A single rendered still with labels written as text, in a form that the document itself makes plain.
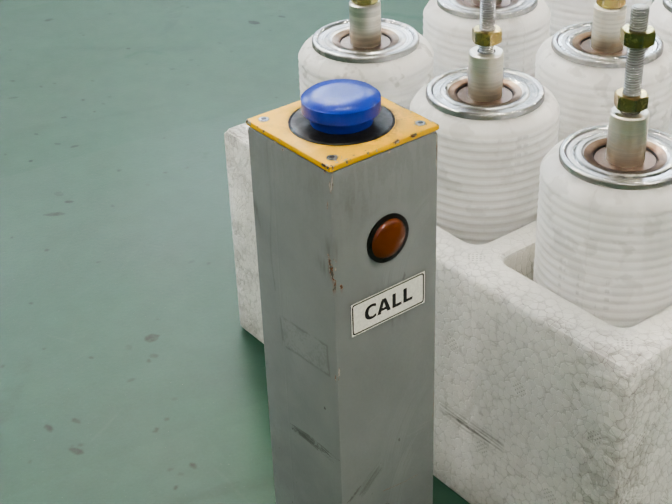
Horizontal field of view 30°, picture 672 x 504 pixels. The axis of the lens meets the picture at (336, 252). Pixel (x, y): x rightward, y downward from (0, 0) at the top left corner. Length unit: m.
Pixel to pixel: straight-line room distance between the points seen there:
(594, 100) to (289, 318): 0.29
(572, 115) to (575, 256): 0.16
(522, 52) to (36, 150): 0.60
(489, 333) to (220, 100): 0.72
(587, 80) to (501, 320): 0.19
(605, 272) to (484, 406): 0.13
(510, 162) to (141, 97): 0.73
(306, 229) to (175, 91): 0.84
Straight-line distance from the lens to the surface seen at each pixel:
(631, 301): 0.74
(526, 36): 0.94
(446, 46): 0.94
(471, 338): 0.78
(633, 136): 0.73
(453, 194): 0.80
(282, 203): 0.64
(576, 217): 0.72
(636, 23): 0.70
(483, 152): 0.78
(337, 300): 0.63
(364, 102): 0.62
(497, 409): 0.79
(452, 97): 0.80
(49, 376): 1.01
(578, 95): 0.86
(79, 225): 1.20
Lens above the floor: 0.59
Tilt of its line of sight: 32 degrees down
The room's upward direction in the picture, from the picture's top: 2 degrees counter-clockwise
